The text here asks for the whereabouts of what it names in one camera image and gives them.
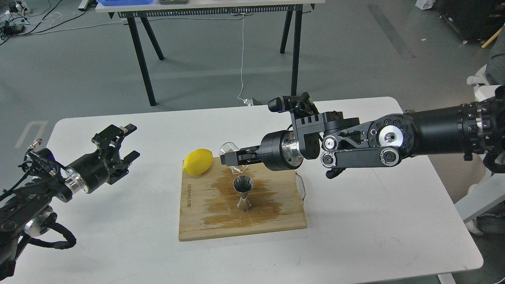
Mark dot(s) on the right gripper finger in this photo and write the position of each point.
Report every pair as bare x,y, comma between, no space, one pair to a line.
247,152
239,159

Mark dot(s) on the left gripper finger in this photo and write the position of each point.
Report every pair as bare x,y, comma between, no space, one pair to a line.
119,168
108,141

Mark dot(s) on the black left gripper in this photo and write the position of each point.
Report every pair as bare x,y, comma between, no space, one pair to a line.
279,151

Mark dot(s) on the small clear glass cup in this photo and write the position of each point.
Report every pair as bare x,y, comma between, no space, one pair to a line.
229,147

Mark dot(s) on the steel double jigger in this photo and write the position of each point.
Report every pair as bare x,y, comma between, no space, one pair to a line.
243,185

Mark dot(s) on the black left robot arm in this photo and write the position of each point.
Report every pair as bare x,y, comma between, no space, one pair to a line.
26,214

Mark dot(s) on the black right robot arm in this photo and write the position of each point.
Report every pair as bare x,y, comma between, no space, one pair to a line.
342,143

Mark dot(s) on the yellow lemon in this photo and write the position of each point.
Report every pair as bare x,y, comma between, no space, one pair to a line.
198,162

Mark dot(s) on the wooden cutting board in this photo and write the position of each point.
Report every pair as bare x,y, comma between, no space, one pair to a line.
208,203

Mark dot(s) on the background table black legs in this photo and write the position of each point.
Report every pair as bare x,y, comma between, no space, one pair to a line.
293,9

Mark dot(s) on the blue plastic tray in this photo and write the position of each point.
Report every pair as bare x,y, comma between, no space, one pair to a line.
124,2

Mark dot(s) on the seated person grey clothes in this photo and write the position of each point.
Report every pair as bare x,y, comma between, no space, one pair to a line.
495,68

